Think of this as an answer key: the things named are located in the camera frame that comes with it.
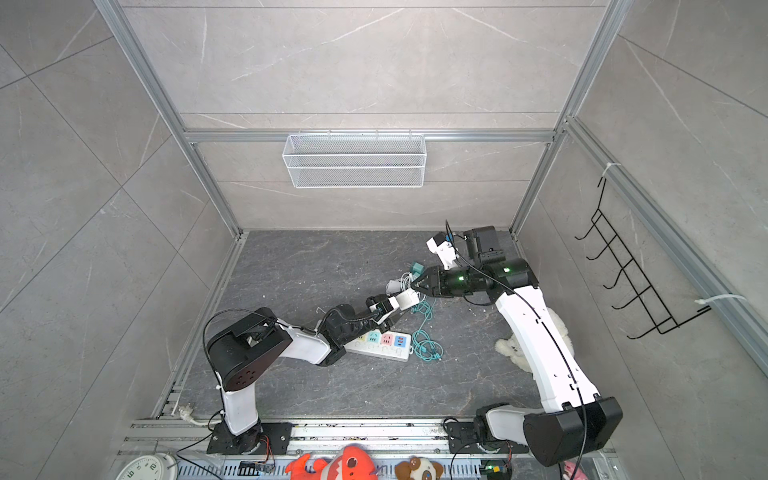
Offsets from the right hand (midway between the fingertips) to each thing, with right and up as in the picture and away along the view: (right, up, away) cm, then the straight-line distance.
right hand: (417, 283), depth 70 cm
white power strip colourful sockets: (-6, -20, +17) cm, 27 cm away
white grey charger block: (-5, -4, +30) cm, 31 cm away
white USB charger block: (-2, -4, +6) cm, 8 cm away
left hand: (-3, -4, +11) cm, 12 cm away
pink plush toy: (+35, -43, -2) cm, 56 cm away
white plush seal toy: (+27, -19, +12) cm, 36 cm away
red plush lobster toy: (-16, -39, -7) cm, 42 cm away
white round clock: (-59, -41, -4) cm, 72 cm away
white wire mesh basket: (-19, +39, +30) cm, 53 cm away
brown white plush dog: (0, -43, -3) cm, 43 cm away
